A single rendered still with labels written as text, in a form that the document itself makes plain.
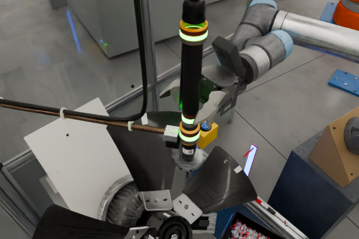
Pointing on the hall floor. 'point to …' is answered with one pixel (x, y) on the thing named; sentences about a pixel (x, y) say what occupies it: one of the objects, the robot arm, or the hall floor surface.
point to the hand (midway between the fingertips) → (179, 104)
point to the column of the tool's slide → (17, 204)
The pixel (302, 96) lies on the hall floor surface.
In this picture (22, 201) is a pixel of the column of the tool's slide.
